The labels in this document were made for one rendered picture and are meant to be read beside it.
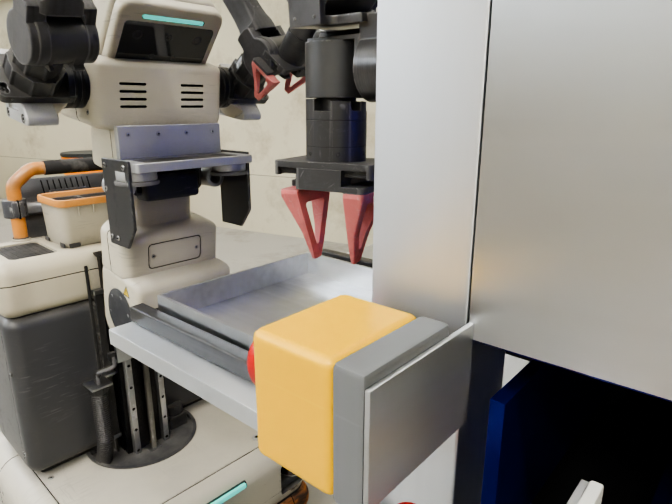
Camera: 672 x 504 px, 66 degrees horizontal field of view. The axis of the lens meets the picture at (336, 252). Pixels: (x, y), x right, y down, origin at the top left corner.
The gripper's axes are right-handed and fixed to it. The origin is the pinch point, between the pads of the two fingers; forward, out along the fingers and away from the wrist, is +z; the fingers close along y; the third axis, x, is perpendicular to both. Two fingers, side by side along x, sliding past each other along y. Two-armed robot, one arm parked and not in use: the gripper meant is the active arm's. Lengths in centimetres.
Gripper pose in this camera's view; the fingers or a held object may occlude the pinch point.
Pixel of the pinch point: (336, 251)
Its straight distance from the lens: 52.2
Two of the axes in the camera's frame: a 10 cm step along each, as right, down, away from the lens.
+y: 8.9, 1.2, -4.4
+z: 0.0, 9.6, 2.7
